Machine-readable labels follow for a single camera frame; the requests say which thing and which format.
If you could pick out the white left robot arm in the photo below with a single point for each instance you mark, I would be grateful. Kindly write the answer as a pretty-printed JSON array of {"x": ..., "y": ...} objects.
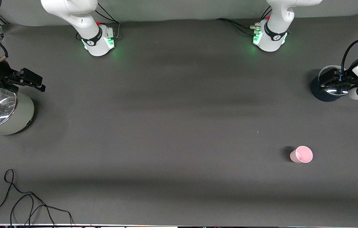
[{"x": 274, "y": 34}]

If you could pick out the dark blue saucepan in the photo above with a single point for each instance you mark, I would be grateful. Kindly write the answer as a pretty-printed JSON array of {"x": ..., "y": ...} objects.
[{"x": 320, "y": 91}]

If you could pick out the dark grey table mat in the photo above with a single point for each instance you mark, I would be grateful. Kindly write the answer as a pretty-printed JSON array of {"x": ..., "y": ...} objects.
[{"x": 178, "y": 126}]

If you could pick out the glass lid with blue knob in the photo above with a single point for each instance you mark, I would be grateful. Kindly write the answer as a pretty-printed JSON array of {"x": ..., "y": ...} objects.
[{"x": 335, "y": 90}]

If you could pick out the pale green cooking pot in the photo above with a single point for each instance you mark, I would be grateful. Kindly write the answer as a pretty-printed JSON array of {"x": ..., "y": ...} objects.
[{"x": 23, "y": 117}]

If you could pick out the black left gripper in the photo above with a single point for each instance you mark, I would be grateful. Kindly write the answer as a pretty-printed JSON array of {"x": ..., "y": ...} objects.
[{"x": 347, "y": 78}]

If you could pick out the pink plastic cup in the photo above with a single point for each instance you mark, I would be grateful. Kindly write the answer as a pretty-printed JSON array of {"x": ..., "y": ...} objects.
[{"x": 302, "y": 155}]

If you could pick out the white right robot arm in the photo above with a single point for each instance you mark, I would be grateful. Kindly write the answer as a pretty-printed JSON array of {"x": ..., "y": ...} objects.
[{"x": 87, "y": 19}]

